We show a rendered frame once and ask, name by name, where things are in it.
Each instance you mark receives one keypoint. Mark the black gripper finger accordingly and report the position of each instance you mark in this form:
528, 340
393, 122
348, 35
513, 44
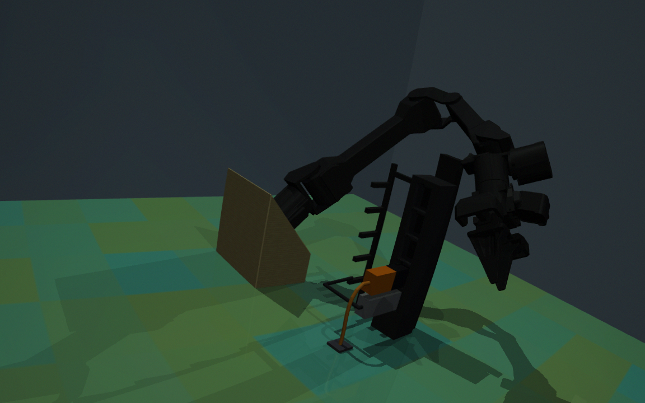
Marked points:
488, 246
507, 255

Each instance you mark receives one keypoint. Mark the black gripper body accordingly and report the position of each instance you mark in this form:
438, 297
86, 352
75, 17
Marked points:
488, 203

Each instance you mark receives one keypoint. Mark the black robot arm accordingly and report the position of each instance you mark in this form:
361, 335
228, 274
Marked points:
329, 178

